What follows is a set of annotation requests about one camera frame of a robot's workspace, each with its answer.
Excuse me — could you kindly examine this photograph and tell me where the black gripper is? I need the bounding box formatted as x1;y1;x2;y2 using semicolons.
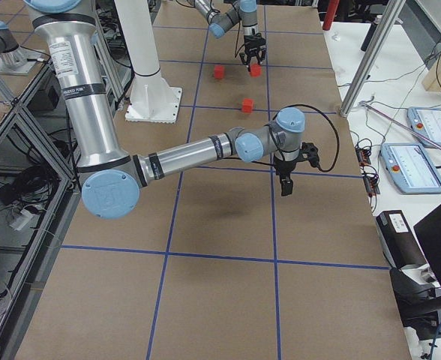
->
273;157;298;197
240;34;266;69

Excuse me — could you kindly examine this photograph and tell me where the red cube block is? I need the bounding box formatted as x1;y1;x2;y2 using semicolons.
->
241;98;254;113
213;64;225;80
249;64;262;77

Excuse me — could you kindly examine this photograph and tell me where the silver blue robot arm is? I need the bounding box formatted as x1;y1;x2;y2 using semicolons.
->
187;0;266;77
27;1;306;219

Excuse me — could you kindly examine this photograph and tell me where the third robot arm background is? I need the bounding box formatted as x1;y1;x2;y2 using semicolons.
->
0;20;38;75

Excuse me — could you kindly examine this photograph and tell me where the small circuit board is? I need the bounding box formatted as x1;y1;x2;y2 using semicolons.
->
355;146;371;167

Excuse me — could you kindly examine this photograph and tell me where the red cylinder object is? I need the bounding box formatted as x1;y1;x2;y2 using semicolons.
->
322;0;340;31

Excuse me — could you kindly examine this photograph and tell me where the near blue teach pendant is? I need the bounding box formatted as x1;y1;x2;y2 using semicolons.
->
380;142;441;194

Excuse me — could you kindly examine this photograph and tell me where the blue teach pendant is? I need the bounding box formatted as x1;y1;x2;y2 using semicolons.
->
380;142;441;194
407;106;441;146

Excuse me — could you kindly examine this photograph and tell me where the black cardboard box label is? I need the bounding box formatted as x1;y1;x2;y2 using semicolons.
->
375;210;427;269

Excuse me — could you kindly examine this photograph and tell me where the far blue teach pendant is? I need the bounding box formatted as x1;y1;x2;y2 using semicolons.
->
407;106;441;146

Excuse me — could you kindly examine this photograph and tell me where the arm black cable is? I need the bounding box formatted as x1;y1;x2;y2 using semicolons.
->
234;18;244;59
283;103;341;173

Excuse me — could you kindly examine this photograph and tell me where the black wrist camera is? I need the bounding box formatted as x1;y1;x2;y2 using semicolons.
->
298;142;320;168

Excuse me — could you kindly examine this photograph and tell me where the white central pillar mount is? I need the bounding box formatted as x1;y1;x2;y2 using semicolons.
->
115;0;182;124

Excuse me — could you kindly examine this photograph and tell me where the aluminium frame post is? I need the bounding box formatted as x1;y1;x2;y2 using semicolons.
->
340;0;406;118

